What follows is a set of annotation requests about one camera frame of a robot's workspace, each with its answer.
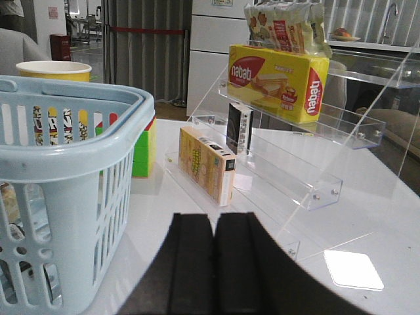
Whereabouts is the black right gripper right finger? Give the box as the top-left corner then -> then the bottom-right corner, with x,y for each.
215,213 -> 364,314

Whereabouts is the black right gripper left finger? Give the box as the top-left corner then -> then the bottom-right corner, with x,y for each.
117,213 -> 213,314

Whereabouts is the black tissue pack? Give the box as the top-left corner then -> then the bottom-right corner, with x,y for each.
1,223 -> 34,304

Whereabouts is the bread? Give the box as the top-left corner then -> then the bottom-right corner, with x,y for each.
1,183 -> 20,223

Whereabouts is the light blue plastic basket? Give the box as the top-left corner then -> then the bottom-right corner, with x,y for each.
1,75 -> 155,314

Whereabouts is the corn print snack box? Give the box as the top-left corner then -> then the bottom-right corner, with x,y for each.
178,126 -> 236,206

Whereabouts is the colourful cube box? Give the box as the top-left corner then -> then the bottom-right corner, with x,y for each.
94,112 -> 158,179

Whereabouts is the clear acrylic shelf right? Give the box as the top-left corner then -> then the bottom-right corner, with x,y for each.
165,49 -> 419,265

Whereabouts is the black white small box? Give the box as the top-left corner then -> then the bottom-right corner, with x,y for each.
226,102 -> 253,155

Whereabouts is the yellow nabati wafer box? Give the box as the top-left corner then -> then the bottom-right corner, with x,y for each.
227,44 -> 329,124

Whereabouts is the fruit plate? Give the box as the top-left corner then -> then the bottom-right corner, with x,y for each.
330,28 -> 361,42

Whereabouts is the yellow red snack bag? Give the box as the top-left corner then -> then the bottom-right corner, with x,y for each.
243,1 -> 332,58

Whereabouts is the white cabinet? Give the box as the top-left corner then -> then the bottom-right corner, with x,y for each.
186,0 -> 256,116

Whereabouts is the red barrier belt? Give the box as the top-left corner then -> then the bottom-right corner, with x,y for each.
110,26 -> 185,35

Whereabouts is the dark red box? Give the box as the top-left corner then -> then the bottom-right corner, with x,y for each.
50,33 -> 71,61

